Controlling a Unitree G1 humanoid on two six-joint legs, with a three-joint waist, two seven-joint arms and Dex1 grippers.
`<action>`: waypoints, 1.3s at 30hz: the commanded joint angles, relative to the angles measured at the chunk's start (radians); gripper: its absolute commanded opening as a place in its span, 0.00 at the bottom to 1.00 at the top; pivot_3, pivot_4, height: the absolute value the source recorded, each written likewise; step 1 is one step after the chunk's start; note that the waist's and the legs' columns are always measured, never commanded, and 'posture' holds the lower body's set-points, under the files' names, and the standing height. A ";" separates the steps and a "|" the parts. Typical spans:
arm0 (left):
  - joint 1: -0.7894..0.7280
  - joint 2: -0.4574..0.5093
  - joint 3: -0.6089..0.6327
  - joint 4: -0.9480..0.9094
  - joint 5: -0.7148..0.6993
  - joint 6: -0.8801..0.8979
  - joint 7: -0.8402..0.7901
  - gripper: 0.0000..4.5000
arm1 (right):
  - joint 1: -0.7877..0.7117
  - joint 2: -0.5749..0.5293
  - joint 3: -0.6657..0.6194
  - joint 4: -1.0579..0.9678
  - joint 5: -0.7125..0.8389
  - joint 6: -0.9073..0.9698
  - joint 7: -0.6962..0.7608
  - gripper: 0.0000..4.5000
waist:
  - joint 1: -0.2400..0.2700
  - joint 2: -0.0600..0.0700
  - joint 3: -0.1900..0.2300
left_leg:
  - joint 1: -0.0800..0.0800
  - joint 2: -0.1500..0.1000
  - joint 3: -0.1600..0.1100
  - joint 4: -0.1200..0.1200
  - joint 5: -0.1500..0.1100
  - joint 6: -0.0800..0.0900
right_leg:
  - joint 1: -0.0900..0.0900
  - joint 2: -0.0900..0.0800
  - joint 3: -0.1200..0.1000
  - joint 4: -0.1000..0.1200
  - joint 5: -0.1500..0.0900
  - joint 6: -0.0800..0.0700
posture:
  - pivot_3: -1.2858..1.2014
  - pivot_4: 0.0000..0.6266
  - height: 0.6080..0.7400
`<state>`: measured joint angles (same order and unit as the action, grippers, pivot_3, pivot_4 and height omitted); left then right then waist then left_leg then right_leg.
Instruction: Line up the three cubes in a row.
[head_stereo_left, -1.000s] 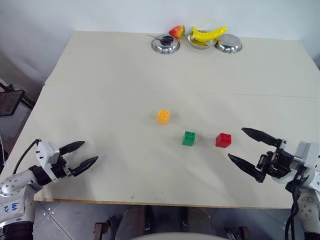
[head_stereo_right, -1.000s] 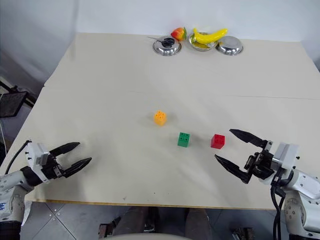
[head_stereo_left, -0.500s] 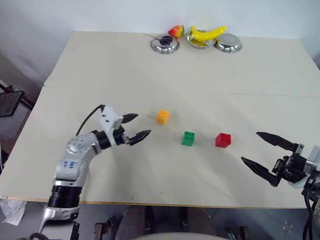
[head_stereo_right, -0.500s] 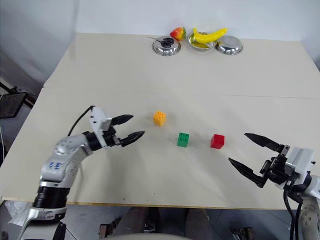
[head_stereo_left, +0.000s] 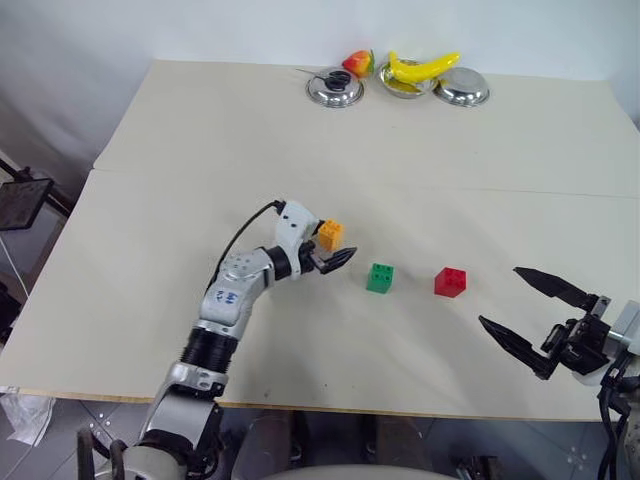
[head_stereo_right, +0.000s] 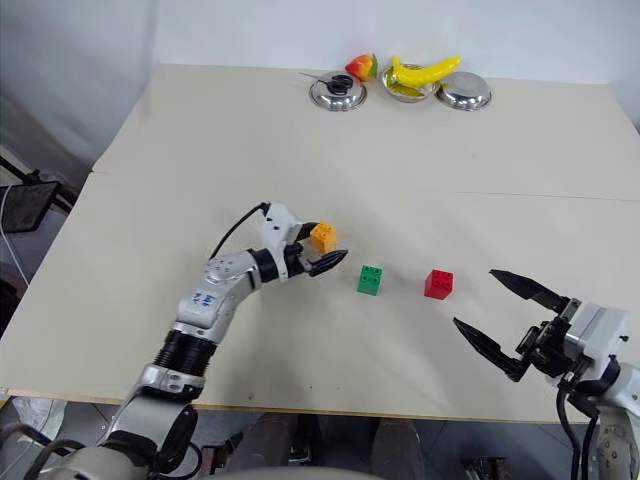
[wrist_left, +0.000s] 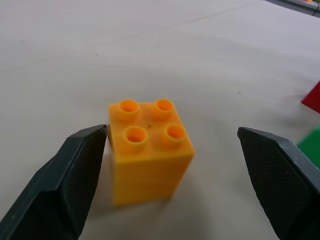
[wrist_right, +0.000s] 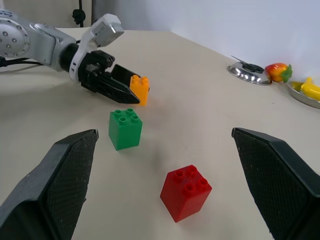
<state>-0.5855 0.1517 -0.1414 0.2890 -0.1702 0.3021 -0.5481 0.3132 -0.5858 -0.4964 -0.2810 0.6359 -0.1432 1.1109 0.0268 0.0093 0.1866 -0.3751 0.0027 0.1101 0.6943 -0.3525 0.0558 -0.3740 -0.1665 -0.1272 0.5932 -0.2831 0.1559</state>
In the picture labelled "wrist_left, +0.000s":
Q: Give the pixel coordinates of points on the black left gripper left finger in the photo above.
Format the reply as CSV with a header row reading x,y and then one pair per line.
x,y
57,185

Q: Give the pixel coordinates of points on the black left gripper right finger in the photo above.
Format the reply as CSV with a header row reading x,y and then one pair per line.
x,y
280,180

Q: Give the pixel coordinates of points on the orange studded building block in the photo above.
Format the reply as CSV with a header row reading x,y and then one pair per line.
x,y
150,152

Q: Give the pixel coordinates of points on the green building block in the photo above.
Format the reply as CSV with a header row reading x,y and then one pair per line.
x,y
310,147

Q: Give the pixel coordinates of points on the red building block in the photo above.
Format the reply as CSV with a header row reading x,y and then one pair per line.
x,y
313,98

